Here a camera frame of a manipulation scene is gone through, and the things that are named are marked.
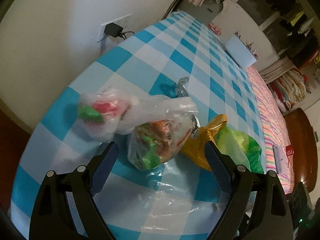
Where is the white blue long box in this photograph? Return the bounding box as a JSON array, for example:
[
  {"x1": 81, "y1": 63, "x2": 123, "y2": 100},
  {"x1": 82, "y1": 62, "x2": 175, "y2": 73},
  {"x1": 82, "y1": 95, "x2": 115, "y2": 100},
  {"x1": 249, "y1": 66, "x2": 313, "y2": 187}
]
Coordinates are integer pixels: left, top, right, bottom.
[{"x1": 273, "y1": 145, "x2": 287, "y2": 174}]

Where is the dark wooden headboard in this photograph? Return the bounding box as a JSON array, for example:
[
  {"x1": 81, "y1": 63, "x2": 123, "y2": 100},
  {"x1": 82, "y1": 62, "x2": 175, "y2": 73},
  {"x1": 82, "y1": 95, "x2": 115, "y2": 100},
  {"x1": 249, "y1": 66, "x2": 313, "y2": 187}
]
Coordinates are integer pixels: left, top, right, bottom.
[{"x1": 284, "y1": 108, "x2": 318, "y2": 192}]

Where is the white round bowl container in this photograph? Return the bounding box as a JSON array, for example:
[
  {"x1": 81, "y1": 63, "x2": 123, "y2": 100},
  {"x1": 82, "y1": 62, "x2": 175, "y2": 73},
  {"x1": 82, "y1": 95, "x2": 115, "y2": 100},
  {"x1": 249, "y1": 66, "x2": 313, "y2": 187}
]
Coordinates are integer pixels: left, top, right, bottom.
[{"x1": 225, "y1": 34, "x2": 257, "y2": 68}]

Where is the striped pink bed sheet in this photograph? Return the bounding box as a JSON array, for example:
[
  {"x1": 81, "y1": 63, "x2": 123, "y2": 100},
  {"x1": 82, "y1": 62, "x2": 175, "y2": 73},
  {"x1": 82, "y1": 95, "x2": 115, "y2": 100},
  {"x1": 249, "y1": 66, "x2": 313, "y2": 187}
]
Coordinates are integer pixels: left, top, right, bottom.
[{"x1": 246, "y1": 66, "x2": 295, "y2": 194}]

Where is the right beige curtain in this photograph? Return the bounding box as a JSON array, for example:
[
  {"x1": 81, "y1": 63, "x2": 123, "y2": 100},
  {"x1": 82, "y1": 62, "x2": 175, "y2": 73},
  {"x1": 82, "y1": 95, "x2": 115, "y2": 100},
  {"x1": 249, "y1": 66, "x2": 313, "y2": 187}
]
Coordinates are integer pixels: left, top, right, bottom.
[{"x1": 259, "y1": 56, "x2": 295, "y2": 84}]

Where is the black plug in socket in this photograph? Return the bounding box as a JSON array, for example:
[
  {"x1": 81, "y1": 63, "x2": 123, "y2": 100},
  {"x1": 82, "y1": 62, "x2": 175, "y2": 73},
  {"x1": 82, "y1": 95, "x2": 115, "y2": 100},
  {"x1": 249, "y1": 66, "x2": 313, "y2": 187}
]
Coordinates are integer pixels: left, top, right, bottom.
[{"x1": 97, "y1": 14, "x2": 134, "y2": 42}]

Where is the small clear red-green bag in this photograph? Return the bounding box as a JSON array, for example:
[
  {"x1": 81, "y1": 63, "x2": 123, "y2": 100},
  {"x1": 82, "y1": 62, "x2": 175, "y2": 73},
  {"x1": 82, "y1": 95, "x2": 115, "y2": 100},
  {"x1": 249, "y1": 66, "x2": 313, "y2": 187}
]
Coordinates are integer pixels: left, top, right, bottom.
[{"x1": 77, "y1": 88, "x2": 135, "y2": 142}]

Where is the clear bag of snacks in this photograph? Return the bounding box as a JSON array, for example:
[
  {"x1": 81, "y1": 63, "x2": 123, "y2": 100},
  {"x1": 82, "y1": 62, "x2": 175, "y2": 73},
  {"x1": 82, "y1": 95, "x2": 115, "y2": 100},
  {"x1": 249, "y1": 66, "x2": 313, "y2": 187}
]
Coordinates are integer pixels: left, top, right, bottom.
[{"x1": 117, "y1": 95, "x2": 198, "y2": 171}]

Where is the yellow snack wrapper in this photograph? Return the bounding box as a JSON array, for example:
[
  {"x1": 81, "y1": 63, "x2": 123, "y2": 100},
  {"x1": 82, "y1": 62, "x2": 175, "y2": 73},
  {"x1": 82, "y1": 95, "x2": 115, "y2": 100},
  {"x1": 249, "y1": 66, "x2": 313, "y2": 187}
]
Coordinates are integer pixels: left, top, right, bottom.
[{"x1": 180, "y1": 114, "x2": 228, "y2": 171}]

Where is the red pouch with tassel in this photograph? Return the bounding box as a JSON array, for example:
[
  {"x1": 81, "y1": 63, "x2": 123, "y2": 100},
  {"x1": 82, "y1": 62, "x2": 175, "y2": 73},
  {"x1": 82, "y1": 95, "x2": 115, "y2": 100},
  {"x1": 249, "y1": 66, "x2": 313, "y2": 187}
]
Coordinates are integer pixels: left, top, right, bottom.
[{"x1": 285, "y1": 145, "x2": 295, "y2": 166}]

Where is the blue checkered tablecloth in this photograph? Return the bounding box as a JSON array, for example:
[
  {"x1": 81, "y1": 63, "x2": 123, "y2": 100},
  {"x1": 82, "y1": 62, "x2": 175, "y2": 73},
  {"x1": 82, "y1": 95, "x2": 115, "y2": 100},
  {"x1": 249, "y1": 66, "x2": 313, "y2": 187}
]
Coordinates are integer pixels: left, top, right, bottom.
[{"x1": 10, "y1": 12, "x2": 264, "y2": 239}]

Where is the hanging clothes row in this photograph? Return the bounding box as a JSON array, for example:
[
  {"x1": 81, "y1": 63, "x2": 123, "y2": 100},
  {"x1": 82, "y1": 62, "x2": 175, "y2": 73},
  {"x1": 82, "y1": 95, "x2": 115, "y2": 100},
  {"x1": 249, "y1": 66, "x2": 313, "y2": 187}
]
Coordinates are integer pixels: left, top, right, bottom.
[{"x1": 264, "y1": 0, "x2": 319, "y2": 69}]

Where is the silver foil wrapper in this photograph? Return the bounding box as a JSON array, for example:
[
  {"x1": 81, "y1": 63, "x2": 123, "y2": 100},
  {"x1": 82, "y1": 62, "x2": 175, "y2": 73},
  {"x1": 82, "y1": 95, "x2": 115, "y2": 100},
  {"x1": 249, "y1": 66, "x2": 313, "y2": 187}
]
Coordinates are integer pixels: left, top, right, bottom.
[{"x1": 175, "y1": 76, "x2": 189, "y2": 98}]

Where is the stack of folded quilts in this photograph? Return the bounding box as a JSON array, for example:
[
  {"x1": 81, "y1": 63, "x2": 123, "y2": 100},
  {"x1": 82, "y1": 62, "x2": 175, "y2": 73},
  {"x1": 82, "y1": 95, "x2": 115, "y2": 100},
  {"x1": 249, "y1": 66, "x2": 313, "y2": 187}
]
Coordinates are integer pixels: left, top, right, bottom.
[{"x1": 267, "y1": 67, "x2": 311, "y2": 113}]

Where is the green tissue pack bag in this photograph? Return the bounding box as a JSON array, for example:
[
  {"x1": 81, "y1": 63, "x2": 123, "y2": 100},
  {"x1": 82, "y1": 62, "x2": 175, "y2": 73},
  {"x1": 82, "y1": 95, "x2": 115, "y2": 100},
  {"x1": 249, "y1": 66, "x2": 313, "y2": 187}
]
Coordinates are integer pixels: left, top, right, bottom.
[{"x1": 214, "y1": 126, "x2": 264, "y2": 174}]

